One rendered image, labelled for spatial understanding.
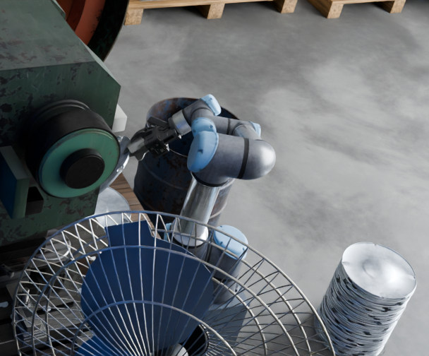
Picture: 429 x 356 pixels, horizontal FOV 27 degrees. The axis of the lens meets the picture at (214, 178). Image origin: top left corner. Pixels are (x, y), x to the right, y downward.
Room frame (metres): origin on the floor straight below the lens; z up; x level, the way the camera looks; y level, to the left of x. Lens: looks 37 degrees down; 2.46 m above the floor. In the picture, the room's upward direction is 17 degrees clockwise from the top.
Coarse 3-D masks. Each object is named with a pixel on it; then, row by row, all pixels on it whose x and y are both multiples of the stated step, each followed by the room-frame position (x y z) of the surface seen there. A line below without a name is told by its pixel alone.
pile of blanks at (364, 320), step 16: (336, 272) 2.54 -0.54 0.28; (336, 288) 2.48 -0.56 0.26; (352, 288) 2.43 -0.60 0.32; (320, 304) 2.55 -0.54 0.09; (336, 304) 2.45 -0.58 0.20; (352, 304) 2.42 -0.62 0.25; (368, 304) 2.40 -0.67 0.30; (384, 304) 2.41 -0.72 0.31; (400, 304) 2.45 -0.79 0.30; (336, 320) 2.44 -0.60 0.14; (352, 320) 2.41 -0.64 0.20; (368, 320) 2.40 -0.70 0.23; (384, 320) 2.42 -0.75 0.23; (320, 336) 2.46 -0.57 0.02; (336, 336) 2.42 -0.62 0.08; (352, 336) 2.41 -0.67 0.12; (368, 336) 2.40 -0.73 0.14; (384, 336) 2.44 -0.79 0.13; (336, 352) 2.41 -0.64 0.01; (352, 352) 2.40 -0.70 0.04; (368, 352) 2.42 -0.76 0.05
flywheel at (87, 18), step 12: (60, 0) 2.07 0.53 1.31; (72, 0) 2.09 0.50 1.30; (84, 0) 2.08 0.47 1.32; (96, 0) 2.10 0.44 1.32; (72, 12) 2.09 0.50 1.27; (84, 12) 2.08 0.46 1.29; (96, 12) 2.11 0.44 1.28; (72, 24) 2.08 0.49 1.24; (84, 24) 2.09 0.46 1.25; (96, 24) 2.11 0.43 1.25; (84, 36) 2.09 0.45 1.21
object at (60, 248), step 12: (60, 228) 1.79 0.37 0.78; (72, 228) 1.81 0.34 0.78; (96, 228) 1.84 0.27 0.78; (60, 240) 1.74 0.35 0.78; (72, 240) 1.76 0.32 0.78; (84, 240) 1.78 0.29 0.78; (48, 252) 1.68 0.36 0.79; (60, 252) 1.70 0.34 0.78; (72, 252) 1.72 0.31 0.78; (36, 264) 1.63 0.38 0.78; (60, 264) 1.69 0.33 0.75; (48, 276) 1.68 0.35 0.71; (60, 276) 1.70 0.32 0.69
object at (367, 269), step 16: (352, 256) 2.57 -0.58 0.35; (368, 256) 2.60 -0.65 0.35; (384, 256) 2.63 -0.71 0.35; (400, 256) 2.66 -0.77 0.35; (352, 272) 2.49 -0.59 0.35; (368, 272) 2.51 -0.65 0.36; (384, 272) 2.53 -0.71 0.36; (400, 272) 2.57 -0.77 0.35; (368, 288) 2.43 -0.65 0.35; (384, 288) 2.45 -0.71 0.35; (400, 288) 2.48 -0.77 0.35
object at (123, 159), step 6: (120, 138) 2.50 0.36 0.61; (126, 138) 2.48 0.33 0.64; (120, 144) 2.47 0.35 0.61; (126, 144) 2.44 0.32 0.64; (120, 156) 2.39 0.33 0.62; (126, 156) 2.37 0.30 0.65; (120, 162) 2.35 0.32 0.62; (126, 162) 2.33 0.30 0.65; (114, 174) 2.30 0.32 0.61; (108, 180) 2.29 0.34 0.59; (102, 186) 2.27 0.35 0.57
